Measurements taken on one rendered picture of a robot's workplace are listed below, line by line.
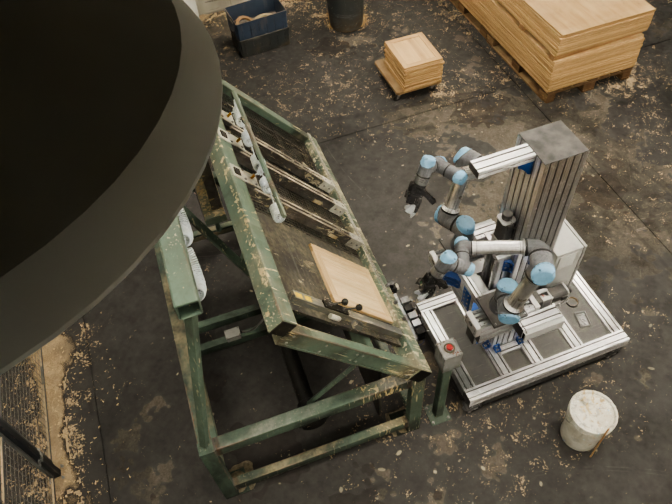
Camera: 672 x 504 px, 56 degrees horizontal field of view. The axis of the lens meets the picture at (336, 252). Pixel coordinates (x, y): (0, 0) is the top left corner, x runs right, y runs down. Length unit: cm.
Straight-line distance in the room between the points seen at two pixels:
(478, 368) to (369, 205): 189
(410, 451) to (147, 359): 208
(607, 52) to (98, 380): 548
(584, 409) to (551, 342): 59
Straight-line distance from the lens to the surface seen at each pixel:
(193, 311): 258
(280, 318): 277
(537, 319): 392
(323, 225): 389
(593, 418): 440
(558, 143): 332
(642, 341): 522
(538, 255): 329
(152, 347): 510
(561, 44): 646
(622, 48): 705
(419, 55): 665
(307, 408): 374
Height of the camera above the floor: 420
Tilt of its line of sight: 52 degrees down
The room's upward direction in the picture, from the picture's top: 5 degrees counter-clockwise
